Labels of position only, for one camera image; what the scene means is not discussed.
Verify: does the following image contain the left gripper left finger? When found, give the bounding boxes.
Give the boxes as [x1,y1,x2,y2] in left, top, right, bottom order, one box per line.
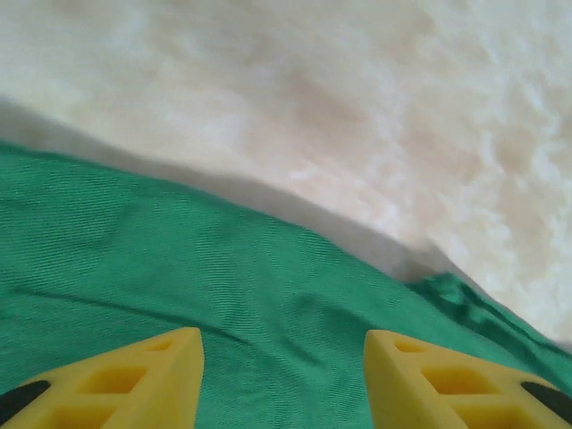
[0,327,206,429]

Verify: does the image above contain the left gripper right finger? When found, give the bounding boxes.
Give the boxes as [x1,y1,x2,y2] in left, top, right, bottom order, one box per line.
[364,329,572,429]

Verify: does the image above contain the green long pants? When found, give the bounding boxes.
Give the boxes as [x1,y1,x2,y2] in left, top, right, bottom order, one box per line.
[0,140,572,429]

